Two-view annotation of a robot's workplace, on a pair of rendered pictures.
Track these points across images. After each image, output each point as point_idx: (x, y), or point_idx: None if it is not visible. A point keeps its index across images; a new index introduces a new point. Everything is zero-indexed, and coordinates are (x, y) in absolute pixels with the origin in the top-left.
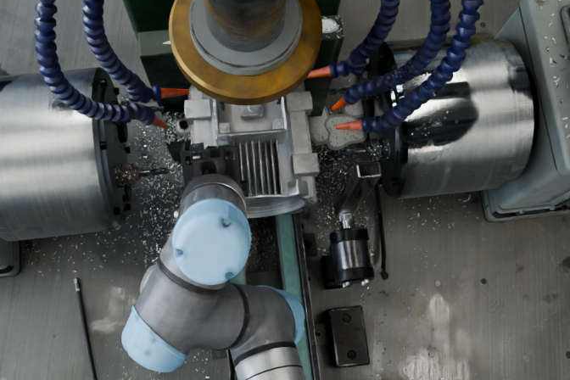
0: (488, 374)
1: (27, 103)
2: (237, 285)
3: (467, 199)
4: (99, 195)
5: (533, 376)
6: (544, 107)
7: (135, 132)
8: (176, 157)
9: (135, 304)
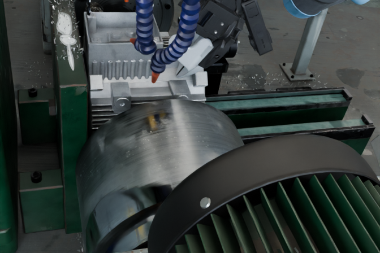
0: (246, 57)
1: (153, 152)
2: None
3: None
4: (229, 119)
5: (241, 42)
6: None
7: None
8: None
9: None
